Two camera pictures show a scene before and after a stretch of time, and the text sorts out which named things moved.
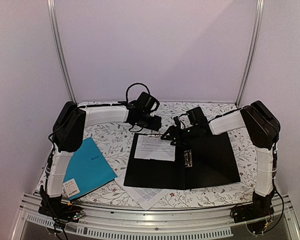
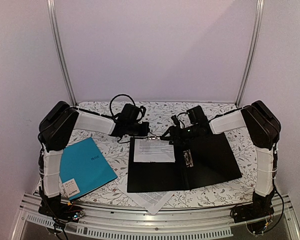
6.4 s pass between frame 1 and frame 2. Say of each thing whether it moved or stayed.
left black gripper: moved
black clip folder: stayed
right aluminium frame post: stayed
